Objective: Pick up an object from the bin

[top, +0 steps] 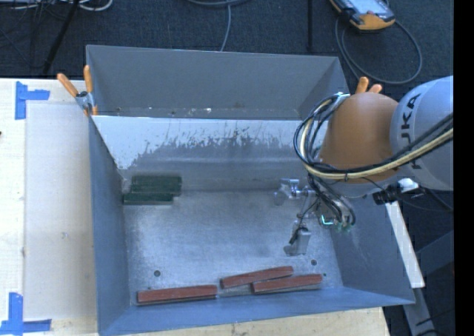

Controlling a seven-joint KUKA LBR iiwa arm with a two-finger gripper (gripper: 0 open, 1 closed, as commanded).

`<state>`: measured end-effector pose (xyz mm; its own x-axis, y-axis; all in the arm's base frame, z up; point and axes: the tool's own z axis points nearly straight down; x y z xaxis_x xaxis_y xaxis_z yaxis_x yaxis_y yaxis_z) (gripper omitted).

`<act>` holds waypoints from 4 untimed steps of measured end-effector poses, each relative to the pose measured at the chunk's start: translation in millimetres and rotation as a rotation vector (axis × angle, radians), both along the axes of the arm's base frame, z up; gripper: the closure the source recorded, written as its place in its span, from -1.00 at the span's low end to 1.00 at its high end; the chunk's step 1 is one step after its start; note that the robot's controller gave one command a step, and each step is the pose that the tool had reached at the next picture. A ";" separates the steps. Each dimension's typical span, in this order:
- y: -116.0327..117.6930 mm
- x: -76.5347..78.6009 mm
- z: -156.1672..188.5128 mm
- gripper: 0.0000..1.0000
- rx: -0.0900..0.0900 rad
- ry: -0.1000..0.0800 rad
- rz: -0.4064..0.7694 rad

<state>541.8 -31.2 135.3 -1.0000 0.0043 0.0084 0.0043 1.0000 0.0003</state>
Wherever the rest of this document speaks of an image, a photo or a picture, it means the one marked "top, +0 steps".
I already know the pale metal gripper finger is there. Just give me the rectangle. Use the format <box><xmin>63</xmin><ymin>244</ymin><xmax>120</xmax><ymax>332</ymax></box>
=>
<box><xmin>274</xmin><ymin>178</ymin><xmax>310</xmax><ymax>206</ymax></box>
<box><xmin>283</xmin><ymin>220</ymin><xmax>313</xmax><ymax>257</ymax></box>

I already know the red-brown flat block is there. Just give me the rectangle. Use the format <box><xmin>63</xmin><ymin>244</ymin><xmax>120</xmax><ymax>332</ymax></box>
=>
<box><xmin>136</xmin><ymin>283</ymin><xmax>219</xmax><ymax>306</ymax></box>
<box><xmin>250</xmin><ymin>273</ymin><xmax>324</xmax><ymax>295</ymax></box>
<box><xmin>219</xmin><ymin>265</ymin><xmax>295</xmax><ymax>290</ymax></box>

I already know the grey metal bin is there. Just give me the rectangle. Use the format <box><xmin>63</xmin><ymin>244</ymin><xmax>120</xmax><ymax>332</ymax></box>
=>
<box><xmin>84</xmin><ymin>44</ymin><xmax>417</xmax><ymax>336</ymax></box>

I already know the dark green flat block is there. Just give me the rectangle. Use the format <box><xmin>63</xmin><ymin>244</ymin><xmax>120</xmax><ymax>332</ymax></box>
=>
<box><xmin>122</xmin><ymin>192</ymin><xmax>175</xmax><ymax>206</ymax></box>
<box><xmin>130</xmin><ymin>174</ymin><xmax>184</xmax><ymax>197</ymax></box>

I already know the black cylinder on white bracket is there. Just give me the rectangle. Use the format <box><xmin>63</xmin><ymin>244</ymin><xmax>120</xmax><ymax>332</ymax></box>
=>
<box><xmin>372</xmin><ymin>177</ymin><xmax>420</xmax><ymax>206</ymax></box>

